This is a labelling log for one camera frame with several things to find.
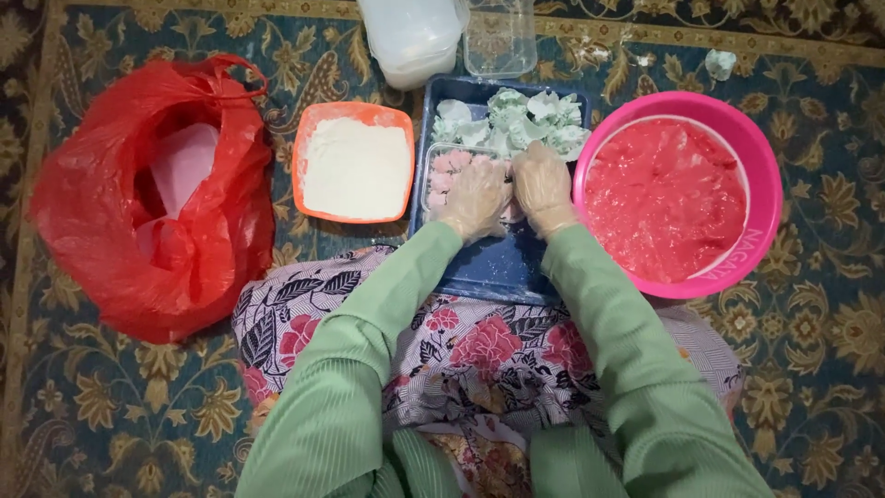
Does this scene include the person's left hand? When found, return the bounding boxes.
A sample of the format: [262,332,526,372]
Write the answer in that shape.
[434,155,516,246]

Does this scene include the person's right hand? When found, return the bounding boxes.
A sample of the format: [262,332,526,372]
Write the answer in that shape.
[512,140,582,242]

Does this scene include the group of pink mochi pieces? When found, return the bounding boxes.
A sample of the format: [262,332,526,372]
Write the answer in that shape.
[427,149,524,224]

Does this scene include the pile of green mochi pieces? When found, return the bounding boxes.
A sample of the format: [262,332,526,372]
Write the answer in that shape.
[432,88,592,162]

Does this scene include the clear plastic box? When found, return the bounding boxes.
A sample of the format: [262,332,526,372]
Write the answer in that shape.
[421,142,526,224]

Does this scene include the blue tray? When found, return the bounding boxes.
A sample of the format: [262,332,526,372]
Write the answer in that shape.
[408,74,592,307]

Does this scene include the empty clear plastic container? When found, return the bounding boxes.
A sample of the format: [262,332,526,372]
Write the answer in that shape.
[462,0,539,79]

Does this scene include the white flour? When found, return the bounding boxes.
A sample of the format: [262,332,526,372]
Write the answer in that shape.
[302,118,412,219]

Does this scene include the red dough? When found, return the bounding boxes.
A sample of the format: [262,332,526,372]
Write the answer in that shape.
[584,119,749,285]

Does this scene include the stack of white plastic containers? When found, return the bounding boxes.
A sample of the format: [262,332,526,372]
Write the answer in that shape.
[357,0,471,91]

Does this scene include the orange square bowl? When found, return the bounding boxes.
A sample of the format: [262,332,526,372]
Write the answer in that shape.
[291,101,416,225]

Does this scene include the person's floral skirt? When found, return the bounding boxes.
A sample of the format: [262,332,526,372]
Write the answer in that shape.
[231,245,745,498]

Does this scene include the single green mochi scrap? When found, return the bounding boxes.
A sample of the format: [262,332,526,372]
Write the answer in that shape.
[705,49,738,82]

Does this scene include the pink plastic basin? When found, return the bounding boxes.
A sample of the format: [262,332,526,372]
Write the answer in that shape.
[572,90,784,300]

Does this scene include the pale pink plastic bag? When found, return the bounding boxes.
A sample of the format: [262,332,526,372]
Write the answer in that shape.
[135,123,221,260]

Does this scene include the red plastic bag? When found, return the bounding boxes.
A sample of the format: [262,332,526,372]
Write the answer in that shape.
[29,54,276,344]

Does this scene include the patterned green gold carpet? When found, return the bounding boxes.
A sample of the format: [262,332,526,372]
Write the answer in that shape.
[0,0,885,498]

